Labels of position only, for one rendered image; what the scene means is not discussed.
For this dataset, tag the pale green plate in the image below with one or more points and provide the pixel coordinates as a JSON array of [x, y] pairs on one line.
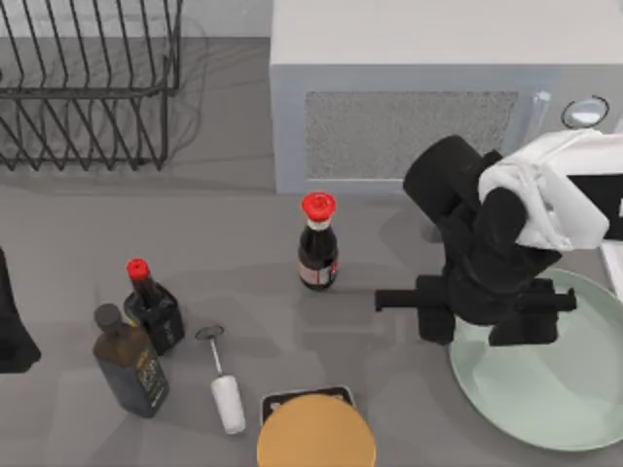
[[535, 389]]

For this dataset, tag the round dark bottle red cap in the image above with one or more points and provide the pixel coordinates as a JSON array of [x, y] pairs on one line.
[[318, 255]]

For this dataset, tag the round tan wooden block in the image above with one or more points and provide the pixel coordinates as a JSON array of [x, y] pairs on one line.
[[316, 433]]

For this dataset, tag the black kitchen scale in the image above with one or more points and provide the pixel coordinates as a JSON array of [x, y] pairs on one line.
[[272, 401]]

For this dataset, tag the microwave knob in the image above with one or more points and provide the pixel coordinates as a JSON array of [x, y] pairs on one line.
[[584, 112]]

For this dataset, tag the white milk frother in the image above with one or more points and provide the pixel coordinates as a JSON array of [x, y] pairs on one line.
[[228, 396]]

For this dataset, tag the pale microwave oven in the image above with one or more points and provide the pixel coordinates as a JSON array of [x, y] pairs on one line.
[[379, 44]]

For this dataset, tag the square dark bottle red cap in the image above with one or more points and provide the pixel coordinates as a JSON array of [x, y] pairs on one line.
[[158, 311]]

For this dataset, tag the brown bottle grey cap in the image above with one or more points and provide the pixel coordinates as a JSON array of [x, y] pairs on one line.
[[131, 370]]

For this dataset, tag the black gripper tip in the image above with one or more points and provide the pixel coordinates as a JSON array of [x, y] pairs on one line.
[[12, 321]]

